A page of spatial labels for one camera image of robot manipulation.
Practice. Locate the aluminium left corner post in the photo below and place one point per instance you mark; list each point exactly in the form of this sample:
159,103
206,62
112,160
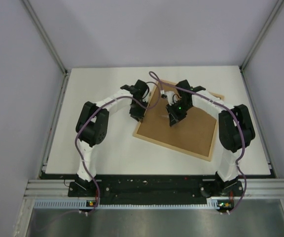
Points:
43,35

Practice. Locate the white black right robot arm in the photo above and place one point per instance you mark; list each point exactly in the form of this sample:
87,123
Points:
235,129

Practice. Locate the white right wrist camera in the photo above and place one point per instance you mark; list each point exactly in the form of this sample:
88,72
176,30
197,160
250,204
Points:
170,96

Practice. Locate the aluminium front rail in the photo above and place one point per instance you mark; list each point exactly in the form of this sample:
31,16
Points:
256,189

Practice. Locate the white slotted cable duct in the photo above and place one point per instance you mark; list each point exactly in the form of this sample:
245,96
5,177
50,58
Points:
87,204

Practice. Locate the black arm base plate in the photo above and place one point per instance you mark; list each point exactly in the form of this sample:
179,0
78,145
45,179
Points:
133,186

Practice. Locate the aluminium right corner post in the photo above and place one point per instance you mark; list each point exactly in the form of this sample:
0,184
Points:
279,4

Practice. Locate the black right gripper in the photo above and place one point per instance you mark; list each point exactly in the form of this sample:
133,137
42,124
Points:
174,118

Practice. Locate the aluminium left table rail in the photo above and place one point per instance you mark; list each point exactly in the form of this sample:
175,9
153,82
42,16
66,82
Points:
53,125

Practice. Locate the aluminium table rail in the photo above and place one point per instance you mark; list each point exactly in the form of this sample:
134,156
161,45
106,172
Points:
53,125
258,125

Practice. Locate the aluminium corner post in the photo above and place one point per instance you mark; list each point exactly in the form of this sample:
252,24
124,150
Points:
43,35
279,4

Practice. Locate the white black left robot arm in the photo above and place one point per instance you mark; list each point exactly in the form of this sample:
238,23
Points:
91,127

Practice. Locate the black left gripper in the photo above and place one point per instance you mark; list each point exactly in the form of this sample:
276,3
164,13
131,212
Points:
137,115

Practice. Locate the aluminium right table rail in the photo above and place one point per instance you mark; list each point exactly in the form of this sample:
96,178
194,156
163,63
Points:
258,125

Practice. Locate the wooden picture frame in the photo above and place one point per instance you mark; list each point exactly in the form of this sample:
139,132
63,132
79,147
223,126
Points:
195,135

